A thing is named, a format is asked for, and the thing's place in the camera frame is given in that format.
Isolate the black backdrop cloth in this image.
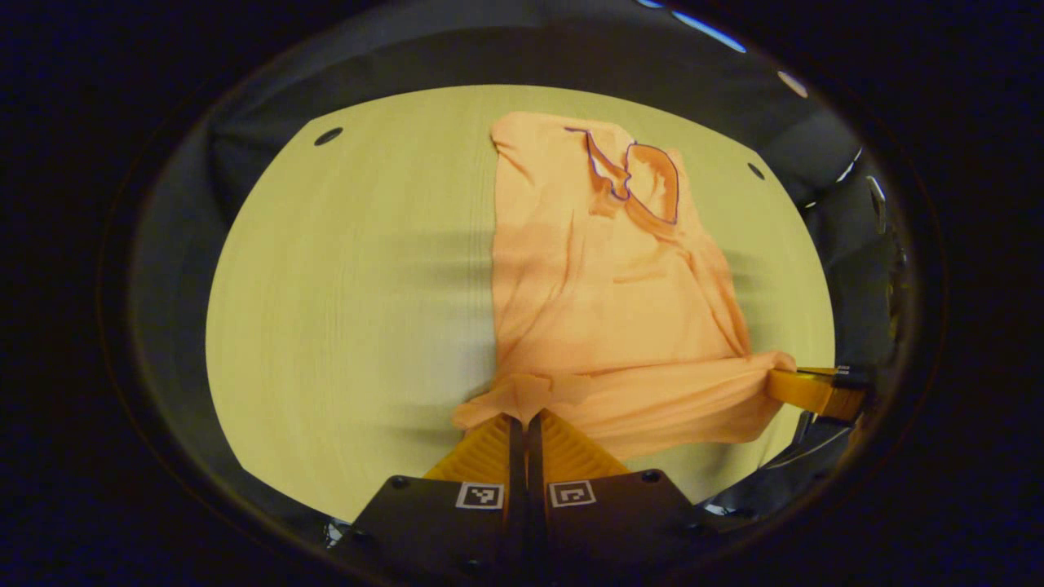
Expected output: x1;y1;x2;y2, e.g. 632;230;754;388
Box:
129;15;908;531

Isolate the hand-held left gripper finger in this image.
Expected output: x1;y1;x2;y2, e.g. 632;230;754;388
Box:
528;408;720;576
329;413;529;576

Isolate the orange T-shirt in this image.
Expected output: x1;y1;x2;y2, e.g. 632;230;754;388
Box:
451;112;798;462

